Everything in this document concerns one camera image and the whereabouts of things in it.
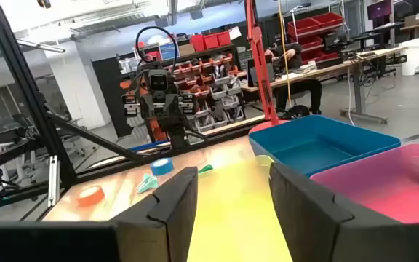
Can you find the red storage bins row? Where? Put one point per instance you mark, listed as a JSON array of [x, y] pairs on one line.
[[209, 40]]

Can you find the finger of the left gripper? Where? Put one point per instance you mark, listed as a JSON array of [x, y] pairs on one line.
[[130, 105], [187, 105]]

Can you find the white trash bin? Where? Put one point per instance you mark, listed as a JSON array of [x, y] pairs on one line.
[[413, 58]]

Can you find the orange tape roll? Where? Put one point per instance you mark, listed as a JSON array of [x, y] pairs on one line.
[[93, 201]]

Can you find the pink plastic bin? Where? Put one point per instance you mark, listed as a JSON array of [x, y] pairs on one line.
[[395, 193]]

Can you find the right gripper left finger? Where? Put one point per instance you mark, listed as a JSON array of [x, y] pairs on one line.
[[173, 218]]

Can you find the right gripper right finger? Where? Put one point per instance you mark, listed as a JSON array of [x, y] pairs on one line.
[[322, 225]]

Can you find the blue plastic bin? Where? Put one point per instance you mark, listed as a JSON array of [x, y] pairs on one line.
[[322, 153]]

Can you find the green mini stapler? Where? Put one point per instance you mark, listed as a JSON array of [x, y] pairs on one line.
[[206, 168]]

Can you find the blue tape roll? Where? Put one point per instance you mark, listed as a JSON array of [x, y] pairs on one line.
[[162, 171]]

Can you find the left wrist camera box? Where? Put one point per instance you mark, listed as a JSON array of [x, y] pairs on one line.
[[158, 82]]

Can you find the shelf with red bins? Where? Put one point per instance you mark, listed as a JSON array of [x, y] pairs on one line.
[[315, 22]]

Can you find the silver extrusion bracket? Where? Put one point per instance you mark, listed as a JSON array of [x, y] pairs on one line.
[[54, 182]]

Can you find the red round stand base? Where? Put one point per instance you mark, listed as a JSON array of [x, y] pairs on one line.
[[264, 83]]

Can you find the long wooden desk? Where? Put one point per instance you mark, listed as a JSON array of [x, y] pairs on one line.
[[340, 65]]

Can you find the black aluminium table frame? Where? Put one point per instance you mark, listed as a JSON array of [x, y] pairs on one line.
[[24, 83]]

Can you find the person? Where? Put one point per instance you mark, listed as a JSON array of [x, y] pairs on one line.
[[298, 92]]

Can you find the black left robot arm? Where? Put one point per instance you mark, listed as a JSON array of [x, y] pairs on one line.
[[178, 136]]

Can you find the translucent yellow plastic bin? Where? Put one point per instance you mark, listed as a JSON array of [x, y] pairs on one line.
[[231, 218]]

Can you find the orange grey parts bin rack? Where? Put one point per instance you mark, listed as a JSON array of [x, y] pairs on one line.
[[216, 83]]

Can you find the teal staple remover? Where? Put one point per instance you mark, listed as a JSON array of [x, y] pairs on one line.
[[147, 183]]

